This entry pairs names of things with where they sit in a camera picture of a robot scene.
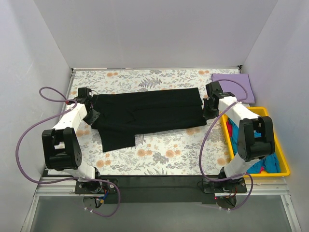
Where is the black t-shirt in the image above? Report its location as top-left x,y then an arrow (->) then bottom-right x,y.
92,88 -> 206,152

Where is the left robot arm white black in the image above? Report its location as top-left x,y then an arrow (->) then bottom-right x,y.
42,87 -> 103,193

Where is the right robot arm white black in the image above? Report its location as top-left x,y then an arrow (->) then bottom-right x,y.
202,81 -> 275,192

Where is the folded purple t-shirt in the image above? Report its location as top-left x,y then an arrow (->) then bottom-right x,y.
211,73 -> 255,104

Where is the floral patterned table mat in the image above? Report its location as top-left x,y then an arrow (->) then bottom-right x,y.
69,69 -> 239,175

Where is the teal t-shirt in bin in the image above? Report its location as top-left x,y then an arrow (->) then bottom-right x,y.
228,118 -> 281,174

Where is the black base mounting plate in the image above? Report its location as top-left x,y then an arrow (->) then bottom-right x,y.
74,175 -> 248,205

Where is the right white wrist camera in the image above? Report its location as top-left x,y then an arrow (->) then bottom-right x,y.
206,81 -> 223,97

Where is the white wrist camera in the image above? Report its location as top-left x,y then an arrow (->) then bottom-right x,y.
206,81 -> 223,97
76,87 -> 92,103

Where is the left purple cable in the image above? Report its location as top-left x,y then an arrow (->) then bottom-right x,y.
15,87 -> 121,217

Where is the purple cable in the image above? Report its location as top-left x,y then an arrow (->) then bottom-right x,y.
15,87 -> 121,217
199,79 -> 254,211

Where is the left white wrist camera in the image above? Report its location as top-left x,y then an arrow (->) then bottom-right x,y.
76,87 -> 92,103

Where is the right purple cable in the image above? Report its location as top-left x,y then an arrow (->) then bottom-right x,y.
199,79 -> 254,211

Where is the aluminium frame rail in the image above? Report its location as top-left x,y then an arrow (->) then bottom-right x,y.
35,176 -> 287,197

